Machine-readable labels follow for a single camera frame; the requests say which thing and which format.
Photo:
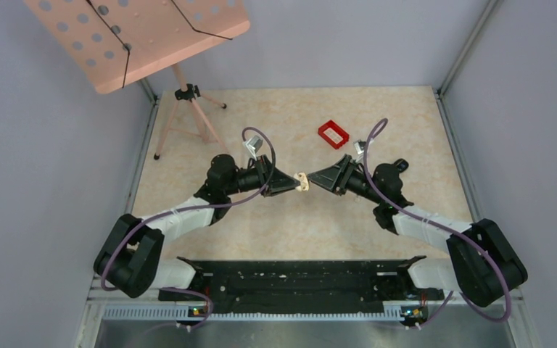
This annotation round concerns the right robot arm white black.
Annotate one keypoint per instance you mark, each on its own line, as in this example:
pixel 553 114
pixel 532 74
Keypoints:
pixel 481 264

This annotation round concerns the black earbud charging case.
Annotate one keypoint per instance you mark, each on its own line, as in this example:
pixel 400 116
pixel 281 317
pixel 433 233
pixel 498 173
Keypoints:
pixel 402 165

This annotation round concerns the cream earbud charging case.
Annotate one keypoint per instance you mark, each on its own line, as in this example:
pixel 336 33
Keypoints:
pixel 303 182

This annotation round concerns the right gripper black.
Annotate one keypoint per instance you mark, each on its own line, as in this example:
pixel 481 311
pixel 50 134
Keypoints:
pixel 330 177

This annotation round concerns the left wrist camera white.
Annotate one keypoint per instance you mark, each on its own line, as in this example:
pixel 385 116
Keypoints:
pixel 253 145

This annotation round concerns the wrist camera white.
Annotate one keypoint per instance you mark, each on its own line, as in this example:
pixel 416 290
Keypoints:
pixel 253 145
pixel 359 146

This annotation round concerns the red plastic tray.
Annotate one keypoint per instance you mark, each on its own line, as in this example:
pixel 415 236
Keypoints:
pixel 333 134

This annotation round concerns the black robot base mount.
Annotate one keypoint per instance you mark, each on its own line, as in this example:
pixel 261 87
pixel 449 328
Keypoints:
pixel 303 286

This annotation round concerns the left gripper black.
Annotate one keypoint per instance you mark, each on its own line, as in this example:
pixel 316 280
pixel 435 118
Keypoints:
pixel 278 181

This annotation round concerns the pink music stand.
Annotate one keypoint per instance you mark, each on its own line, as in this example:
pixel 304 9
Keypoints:
pixel 117 43

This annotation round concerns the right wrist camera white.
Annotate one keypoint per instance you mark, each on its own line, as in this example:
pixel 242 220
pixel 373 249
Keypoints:
pixel 359 146

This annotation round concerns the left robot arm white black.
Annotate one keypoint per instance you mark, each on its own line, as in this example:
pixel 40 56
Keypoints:
pixel 130 259

